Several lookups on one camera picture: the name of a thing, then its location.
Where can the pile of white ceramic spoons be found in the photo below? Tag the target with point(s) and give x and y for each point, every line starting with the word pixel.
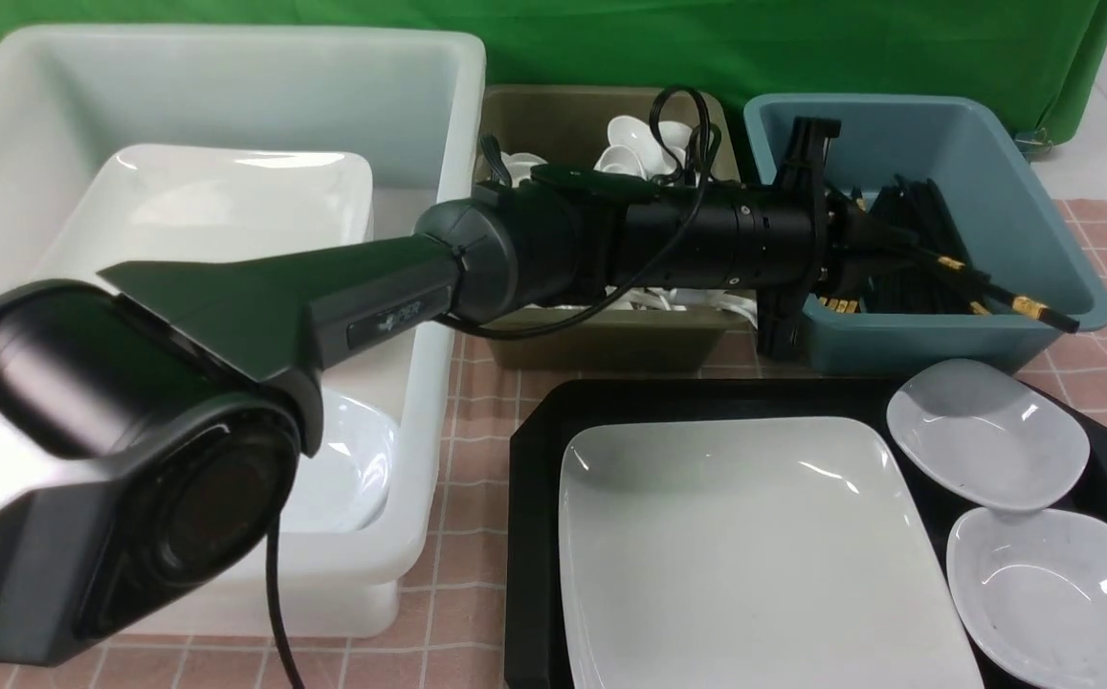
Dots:
pixel 633 150

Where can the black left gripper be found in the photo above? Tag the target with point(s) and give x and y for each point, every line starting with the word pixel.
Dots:
pixel 797 234

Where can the green backdrop cloth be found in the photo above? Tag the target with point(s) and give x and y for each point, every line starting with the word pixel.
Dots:
pixel 1032 62

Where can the stack of white square plates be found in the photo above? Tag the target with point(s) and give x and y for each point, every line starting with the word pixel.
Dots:
pixel 188 203

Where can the large white rectangular plate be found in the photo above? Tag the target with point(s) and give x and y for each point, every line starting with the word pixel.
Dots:
pixel 753 553

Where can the small white bowl in tub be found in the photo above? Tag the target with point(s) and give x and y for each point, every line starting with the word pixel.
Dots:
pixel 352 469

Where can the pink checkered tablecloth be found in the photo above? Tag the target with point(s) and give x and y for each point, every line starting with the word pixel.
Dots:
pixel 450 624

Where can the upper small white dish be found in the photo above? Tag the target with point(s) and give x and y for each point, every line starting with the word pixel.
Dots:
pixel 987 437

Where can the blue plastic bin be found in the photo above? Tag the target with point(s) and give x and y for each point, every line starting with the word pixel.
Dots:
pixel 1006 220

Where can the lower small white dish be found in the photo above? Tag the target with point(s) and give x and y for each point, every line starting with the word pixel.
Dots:
pixel 1032 593

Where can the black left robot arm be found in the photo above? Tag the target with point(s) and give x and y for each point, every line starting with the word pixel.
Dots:
pixel 151 434

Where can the small white dish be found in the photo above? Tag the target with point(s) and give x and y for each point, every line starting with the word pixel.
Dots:
pixel 1032 593
pixel 987 437

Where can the bundle of black chopsticks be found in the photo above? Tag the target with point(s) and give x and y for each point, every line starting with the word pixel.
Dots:
pixel 917 207

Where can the black serving tray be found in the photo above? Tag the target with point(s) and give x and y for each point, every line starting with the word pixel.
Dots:
pixel 534 649

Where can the olive green plastic bin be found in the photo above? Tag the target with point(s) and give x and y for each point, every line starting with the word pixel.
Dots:
pixel 567 123

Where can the black chopstick gold tip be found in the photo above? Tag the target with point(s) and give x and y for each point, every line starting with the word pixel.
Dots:
pixel 984 282

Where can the large white plastic tub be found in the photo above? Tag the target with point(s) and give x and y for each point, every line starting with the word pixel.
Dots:
pixel 71 97

